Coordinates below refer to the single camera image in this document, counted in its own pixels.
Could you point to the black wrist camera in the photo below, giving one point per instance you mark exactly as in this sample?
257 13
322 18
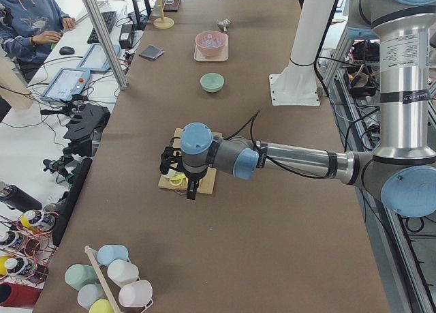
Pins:
171 159

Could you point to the aluminium frame post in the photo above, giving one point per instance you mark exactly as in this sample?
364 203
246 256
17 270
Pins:
104 38

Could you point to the green plastic cup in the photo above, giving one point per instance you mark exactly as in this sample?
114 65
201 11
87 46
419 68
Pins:
79 275

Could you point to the yellow paint bottle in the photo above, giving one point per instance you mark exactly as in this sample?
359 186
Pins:
35 219

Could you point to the grey purple folded cloth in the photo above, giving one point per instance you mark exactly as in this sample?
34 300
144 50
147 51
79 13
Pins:
152 53

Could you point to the pink plastic cup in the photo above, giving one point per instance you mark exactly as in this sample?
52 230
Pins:
136 294

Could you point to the blue plastic cup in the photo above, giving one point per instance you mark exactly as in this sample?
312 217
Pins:
108 253

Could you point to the black thermos bottle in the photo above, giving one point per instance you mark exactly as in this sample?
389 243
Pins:
15 198

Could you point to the black bar on table edge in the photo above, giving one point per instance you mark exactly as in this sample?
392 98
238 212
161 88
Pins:
66 211

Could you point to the wooden mug tree stand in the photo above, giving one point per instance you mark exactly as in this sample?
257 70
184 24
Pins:
162 22

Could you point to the bamboo cutting board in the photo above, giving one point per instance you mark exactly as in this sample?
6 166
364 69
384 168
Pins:
206 184

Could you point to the pink bowl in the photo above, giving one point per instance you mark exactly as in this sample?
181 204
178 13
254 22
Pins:
211 52

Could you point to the red container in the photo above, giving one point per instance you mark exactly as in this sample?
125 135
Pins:
19 295

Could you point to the blue teach pendant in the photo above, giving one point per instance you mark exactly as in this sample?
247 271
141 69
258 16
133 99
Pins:
94 59
66 83

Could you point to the black power adapter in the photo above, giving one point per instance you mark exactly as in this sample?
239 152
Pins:
126 37

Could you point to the grey plastic cup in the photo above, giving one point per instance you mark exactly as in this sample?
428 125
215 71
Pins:
89 294

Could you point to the black computer mouse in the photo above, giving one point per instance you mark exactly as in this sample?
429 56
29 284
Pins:
66 50

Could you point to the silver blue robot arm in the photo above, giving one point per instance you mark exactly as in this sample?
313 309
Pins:
400 171

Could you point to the clear ice cubes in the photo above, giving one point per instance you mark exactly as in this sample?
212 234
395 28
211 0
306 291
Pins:
210 41

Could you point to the wooden cup rack rod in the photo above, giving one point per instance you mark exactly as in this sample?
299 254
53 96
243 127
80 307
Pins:
89 252

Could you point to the copper wire bottle rack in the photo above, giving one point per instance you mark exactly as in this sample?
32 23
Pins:
27 249

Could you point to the blue teach pendant near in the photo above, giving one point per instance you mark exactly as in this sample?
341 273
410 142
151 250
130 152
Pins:
66 83

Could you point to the blue teach pendant far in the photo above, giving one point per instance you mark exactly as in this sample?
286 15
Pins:
94 59

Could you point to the metal ice scoop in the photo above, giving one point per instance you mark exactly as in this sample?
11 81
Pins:
224 25

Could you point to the person in blue hoodie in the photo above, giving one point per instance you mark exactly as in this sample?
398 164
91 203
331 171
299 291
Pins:
36 25

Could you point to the mint green bowl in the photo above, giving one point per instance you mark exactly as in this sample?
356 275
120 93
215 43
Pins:
212 82

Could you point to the yellow plastic cup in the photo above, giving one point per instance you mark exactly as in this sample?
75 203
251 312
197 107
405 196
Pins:
101 306

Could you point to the white plastic cup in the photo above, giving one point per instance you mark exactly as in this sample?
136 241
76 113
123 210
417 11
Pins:
122 272

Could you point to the white camera post base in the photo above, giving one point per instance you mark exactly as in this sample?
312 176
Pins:
296 85

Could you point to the dark wooden tray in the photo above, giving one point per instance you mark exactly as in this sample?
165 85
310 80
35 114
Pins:
171 5

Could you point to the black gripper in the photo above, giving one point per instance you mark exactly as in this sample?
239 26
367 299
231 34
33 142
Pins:
193 177

